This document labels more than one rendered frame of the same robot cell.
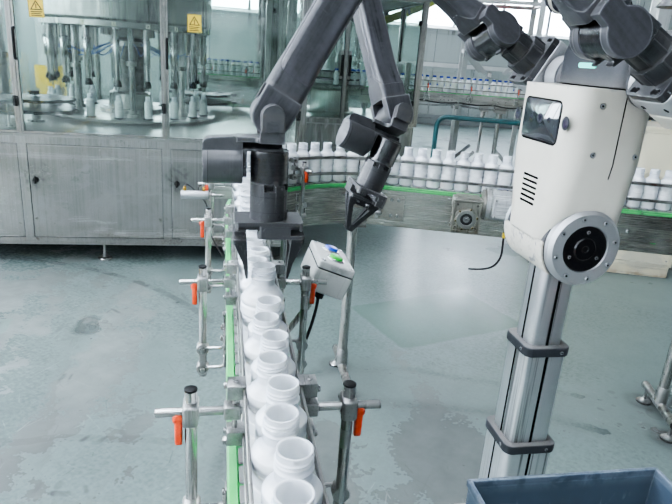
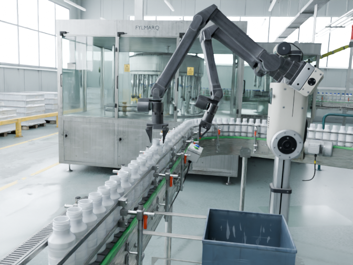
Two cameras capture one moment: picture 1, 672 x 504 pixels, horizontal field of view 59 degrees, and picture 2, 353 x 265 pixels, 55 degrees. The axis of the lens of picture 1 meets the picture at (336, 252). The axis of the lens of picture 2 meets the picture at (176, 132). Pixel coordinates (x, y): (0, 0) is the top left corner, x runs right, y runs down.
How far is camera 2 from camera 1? 0.87 m
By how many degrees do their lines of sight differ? 22
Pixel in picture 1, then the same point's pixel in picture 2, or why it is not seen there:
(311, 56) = (168, 74)
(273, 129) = (156, 95)
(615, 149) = (293, 105)
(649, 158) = not seen: outside the picture
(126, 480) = not seen: hidden behind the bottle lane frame
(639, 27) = (274, 60)
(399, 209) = (266, 149)
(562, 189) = (274, 120)
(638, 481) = (276, 219)
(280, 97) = (158, 85)
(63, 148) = (132, 125)
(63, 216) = (130, 155)
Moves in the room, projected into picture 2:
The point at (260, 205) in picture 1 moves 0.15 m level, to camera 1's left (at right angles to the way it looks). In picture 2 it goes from (153, 118) to (126, 116)
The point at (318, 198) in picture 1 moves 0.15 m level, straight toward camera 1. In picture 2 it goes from (227, 142) to (224, 145)
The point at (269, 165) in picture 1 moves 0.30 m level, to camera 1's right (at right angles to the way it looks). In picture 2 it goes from (156, 106) to (216, 110)
